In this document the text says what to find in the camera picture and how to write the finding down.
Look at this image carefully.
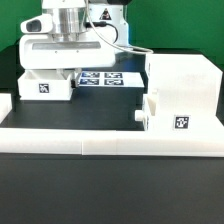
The white drawer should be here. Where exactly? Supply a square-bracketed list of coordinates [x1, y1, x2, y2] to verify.
[18, 70, 73, 101]
[135, 90, 158, 131]

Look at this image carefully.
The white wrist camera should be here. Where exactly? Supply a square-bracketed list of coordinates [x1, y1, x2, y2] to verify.
[20, 14, 53, 34]

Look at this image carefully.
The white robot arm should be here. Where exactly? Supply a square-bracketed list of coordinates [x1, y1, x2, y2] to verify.
[19, 0, 131, 70]

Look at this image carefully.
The white drawer cabinet box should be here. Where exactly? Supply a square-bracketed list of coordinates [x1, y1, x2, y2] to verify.
[145, 54, 222, 132]

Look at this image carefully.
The white camera cable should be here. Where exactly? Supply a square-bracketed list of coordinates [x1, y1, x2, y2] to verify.
[84, 0, 154, 54]

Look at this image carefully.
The fiducial marker sheet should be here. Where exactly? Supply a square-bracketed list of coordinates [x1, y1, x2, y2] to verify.
[78, 71, 144, 88]

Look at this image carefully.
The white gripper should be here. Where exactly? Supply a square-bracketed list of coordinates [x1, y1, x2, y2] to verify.
[19, 34, 115, 70]

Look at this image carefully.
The white L-shaped border fence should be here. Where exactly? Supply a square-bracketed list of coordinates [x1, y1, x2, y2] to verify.
[0, 93, 224, 157]

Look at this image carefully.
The white front drawer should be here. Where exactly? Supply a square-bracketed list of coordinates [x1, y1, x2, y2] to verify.
[135, 90, 158, 131]

